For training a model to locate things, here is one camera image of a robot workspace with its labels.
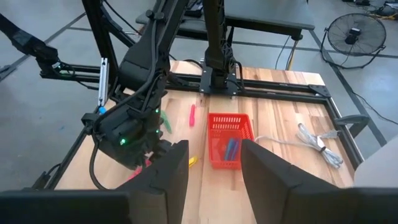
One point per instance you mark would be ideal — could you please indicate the red plastic basket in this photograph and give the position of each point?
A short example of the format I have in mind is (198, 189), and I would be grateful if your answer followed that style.
(216, 146)

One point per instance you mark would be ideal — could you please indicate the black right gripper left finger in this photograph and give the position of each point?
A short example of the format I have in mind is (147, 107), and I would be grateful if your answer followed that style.
(161, 193)

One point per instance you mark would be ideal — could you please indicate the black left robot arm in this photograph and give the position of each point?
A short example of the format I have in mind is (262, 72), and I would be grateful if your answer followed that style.
(146, 62)

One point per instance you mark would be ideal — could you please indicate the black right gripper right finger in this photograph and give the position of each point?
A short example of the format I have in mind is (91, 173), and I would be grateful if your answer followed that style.
(273, 193)

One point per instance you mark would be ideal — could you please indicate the white shade wooden table lamp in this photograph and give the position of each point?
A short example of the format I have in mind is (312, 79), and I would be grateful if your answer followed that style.
(379, 168)

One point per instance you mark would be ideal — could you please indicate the pink highlighter marker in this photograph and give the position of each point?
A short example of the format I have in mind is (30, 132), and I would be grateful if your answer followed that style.
(138, 172)
(192, 116)

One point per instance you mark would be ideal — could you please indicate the black floor fan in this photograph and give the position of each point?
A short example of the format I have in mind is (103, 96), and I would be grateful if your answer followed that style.
(354, 32)

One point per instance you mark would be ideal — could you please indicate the black frame clamp bracket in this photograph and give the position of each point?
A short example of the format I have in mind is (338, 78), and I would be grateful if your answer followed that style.
(354, 119)

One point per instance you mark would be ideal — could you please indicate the black metal rig frame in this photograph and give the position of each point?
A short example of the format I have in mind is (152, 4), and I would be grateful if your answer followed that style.
(98, 31)

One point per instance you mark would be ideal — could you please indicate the dark grey desk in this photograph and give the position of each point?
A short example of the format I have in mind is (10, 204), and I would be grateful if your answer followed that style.
(264, 12)

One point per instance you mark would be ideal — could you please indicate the green marker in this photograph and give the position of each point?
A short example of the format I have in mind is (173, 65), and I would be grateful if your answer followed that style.
(166, 123)

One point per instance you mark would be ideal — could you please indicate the blue marker with clip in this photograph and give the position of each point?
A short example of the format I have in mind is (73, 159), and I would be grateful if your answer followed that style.
(102, 110)

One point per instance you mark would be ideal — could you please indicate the silver aluminium extrusion bar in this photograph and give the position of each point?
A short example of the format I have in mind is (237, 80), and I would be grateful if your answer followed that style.
(103, 81)

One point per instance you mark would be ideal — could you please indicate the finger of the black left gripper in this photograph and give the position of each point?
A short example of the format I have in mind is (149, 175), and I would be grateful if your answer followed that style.
(164, 147)

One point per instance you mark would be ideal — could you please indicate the yellow highlighter marker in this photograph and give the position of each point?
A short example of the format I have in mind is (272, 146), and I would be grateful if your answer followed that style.
(193, 161)

